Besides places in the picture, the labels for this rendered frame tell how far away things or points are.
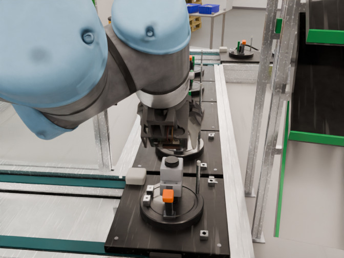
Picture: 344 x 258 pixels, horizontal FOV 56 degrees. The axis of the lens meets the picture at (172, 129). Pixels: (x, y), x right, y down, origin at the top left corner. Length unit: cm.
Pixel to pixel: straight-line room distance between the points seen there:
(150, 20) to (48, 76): 16
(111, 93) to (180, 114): 19
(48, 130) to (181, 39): 16
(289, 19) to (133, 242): 50
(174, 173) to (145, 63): 37
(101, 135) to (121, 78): 51
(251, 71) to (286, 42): 121
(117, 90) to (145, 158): 59
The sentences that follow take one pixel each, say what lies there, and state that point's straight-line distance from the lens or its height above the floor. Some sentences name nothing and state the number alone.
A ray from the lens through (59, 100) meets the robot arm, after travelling 20.
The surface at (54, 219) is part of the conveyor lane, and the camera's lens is 84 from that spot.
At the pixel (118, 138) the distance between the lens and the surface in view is 124.
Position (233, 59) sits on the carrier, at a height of 97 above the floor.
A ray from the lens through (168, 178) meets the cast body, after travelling 67.
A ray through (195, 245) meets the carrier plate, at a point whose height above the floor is 97.
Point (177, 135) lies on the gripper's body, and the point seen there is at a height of 122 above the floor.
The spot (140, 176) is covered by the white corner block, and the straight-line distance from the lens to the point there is 80.
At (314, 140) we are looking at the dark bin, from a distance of 58.
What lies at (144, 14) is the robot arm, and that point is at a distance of 32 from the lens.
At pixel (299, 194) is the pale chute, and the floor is 105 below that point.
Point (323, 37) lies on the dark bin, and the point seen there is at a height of 136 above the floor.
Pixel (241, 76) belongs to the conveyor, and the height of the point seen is 90.
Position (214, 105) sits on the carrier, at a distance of 125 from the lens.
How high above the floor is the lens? 145
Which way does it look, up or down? 27 degrees down
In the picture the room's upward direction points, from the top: straight up
